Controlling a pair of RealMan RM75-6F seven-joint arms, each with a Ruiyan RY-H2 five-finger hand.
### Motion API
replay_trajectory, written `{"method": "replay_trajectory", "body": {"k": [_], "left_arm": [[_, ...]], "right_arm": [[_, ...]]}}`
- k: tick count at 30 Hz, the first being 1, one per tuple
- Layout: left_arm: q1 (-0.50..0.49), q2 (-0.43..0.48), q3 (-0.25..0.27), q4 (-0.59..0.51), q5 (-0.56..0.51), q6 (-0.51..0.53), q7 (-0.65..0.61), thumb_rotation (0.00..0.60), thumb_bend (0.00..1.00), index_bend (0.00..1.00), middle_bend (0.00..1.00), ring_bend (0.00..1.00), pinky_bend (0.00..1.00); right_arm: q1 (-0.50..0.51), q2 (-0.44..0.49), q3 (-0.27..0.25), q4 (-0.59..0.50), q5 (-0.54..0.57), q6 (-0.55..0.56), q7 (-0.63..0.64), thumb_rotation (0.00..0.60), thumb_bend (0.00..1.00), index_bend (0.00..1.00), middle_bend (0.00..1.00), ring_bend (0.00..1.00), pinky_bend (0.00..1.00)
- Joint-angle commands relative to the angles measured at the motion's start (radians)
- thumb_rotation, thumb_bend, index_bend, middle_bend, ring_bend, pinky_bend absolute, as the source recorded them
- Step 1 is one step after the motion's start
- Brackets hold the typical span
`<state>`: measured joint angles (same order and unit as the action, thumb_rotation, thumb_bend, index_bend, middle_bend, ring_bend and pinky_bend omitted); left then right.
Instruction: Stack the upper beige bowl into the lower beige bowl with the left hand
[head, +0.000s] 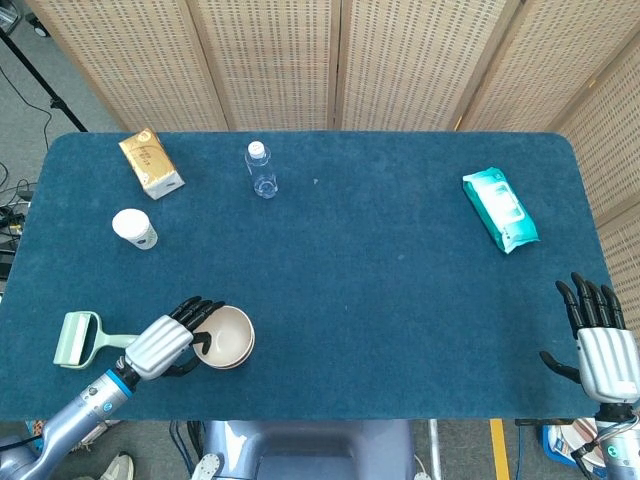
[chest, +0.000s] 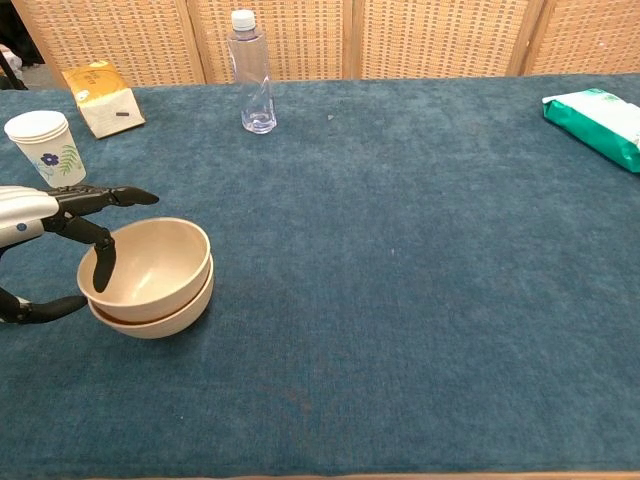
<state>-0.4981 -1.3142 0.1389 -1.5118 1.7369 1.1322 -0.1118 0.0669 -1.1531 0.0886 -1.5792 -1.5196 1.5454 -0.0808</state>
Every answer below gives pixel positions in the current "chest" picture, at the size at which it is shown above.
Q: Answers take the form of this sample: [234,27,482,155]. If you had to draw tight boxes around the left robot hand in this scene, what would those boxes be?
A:
[0,185,161,326]

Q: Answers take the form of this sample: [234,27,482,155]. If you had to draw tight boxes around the off-white bowl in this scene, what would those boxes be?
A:
[88,253,215,340]
[77,217,212,309]

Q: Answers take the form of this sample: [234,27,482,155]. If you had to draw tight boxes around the white floral paper cup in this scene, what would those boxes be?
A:
[3,110,88,189]

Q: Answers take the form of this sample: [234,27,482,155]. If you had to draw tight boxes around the yellow tissue pack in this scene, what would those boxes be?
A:
[61,60,147,140]

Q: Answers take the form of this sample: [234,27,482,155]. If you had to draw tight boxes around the black stand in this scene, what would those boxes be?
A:
[0,44,30,92]

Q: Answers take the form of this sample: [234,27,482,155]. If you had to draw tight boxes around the wicker screen panel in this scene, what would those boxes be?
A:
[522,0,640,78]
[349,0,545,81]
[9,0,207,89]
[187,0,354,85]

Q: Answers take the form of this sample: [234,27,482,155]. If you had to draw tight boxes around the clear plastic water bottle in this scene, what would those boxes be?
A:
[227,9,277,135]

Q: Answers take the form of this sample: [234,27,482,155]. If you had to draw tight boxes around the teal tablecloth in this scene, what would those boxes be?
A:
[0,73,640,479]

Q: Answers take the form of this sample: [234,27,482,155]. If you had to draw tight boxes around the green wet wipes pack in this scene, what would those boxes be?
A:
[541,88,640,174]

